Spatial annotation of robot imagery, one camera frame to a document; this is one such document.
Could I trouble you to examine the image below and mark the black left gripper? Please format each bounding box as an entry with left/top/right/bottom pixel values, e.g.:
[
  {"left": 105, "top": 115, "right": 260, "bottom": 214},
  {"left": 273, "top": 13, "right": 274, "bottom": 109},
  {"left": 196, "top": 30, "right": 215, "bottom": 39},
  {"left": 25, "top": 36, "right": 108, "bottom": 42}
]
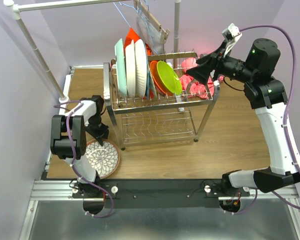
[{"left": 85, "top": 114, "right": 109, "bottom": 146}]

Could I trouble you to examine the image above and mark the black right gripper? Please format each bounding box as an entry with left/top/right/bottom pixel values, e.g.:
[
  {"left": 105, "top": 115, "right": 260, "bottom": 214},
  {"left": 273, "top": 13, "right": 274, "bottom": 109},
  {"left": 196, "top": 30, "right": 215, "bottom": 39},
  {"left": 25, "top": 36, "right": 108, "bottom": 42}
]
[{"left": 186, "top": 39, "right": 257, "bottom": 85}]

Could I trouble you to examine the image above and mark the flower plate brown rim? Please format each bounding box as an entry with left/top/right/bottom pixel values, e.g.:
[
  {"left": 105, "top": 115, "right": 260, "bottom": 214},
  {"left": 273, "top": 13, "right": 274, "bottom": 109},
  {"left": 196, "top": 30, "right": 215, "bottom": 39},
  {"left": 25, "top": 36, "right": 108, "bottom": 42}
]
[
  {"left": 134, "top": 39, "right": 148, "bottom": 98},
  {"left": 85, "top": 139, "right": 120, "bottom": 179}
]

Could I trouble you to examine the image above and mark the lime green plate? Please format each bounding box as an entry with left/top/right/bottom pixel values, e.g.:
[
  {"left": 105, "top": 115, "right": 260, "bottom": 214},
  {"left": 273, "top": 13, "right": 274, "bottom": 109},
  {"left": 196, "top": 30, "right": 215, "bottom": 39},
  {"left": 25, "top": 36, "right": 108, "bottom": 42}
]
[{"left": 156, "top": 60, "right": 183, "bottom": 95}]

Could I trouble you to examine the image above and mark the orange plastic plate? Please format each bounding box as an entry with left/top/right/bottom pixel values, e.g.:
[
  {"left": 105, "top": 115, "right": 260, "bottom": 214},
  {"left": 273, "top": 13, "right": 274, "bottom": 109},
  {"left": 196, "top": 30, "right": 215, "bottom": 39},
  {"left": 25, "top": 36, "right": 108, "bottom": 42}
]
[{"left": 149, "top": 60, "right": 171, "bottom": 96}]

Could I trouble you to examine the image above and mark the woven bamboo plate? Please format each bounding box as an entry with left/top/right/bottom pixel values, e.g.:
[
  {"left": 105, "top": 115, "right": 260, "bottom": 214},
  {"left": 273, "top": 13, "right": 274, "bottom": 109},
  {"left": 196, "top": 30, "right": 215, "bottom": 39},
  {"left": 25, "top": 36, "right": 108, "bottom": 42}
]
[{"left": 148, "top": 67, "right": 158, "bottom": 99}]

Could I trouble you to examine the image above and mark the teal scalloped plate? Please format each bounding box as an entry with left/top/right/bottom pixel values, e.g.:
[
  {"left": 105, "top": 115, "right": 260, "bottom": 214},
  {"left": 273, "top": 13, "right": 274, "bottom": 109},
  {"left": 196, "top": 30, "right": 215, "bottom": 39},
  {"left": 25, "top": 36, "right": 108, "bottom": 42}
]
[{"left": 145, "top": 58, "right": 150, "bottom": 99}]

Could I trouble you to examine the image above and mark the mint rectangular plate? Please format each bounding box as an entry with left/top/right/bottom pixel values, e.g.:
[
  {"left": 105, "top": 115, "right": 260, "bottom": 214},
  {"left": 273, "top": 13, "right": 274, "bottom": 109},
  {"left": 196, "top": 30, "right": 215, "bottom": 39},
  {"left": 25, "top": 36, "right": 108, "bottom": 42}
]
[{"left": 114, "top": 38, "right": 128, "bottom": 98}]

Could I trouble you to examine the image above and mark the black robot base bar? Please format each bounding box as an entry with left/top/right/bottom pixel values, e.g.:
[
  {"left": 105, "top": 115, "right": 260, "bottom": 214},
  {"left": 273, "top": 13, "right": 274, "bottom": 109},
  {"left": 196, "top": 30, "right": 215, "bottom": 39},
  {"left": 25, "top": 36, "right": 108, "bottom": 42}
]
[{"left": 69, "top": 178, "right": 250, "bottom": 210}]

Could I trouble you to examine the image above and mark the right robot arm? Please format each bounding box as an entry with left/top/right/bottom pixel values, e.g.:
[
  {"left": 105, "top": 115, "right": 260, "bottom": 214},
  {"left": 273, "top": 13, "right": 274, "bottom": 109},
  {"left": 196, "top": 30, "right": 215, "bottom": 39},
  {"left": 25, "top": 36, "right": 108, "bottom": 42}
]
[{"left": 186, "top": 38, "right": 300, "bottom": 196}]

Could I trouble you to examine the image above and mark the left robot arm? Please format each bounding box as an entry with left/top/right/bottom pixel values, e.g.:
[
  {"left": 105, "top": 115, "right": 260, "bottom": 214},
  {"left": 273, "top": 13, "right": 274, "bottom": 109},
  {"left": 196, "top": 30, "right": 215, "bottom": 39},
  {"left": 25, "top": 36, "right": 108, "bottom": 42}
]
[{"left": 50, "top": 95, "right": 109, "bottom": 198}]

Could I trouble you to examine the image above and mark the pink printed garment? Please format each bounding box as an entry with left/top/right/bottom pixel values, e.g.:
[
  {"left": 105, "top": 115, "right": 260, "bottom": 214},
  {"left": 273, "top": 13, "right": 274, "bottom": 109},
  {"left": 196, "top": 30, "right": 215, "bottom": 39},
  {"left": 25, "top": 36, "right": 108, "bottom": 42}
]
[{"left": 179, "top": 57, "right": 215, "bottom": 99}]

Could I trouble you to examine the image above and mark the orange garment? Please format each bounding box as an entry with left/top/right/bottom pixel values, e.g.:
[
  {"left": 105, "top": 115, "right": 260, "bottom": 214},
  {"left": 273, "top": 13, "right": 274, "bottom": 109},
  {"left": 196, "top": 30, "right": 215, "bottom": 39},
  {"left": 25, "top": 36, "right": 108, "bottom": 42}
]
[{"left": 123, "top": 28, "right": 152, "bottom": 98}]

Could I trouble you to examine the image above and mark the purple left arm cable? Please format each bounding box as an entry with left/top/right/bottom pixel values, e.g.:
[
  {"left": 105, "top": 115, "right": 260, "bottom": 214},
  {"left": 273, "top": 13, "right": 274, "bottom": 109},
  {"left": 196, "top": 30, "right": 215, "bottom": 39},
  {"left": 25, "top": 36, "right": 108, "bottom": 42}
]
[{"left": 53, "top": 100, "right": 116, "bottom": 219}]

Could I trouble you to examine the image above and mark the steel wire dish rack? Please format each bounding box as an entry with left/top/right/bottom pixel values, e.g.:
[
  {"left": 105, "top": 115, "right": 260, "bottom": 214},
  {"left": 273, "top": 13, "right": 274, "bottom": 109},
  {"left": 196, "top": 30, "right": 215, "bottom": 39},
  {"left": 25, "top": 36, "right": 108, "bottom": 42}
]
[{"left": 103, "top": 59, "right": 220, "bottom": 150}]

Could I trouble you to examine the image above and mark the blue wire hanger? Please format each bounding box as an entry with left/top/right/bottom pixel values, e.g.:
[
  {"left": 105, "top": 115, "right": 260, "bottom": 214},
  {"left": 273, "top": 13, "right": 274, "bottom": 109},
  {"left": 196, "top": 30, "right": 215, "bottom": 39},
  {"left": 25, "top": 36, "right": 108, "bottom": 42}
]
[{"left": 113, "top": 0, "right": 149, "bottom": 28}]

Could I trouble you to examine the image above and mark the white clothes rail frame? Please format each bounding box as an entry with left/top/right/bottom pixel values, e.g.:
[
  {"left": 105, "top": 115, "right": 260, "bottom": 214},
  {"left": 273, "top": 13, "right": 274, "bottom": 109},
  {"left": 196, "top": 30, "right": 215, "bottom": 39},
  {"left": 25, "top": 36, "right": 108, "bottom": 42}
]
[{"left": 2, "top": 0, "right": 182, "bottom": 130}]

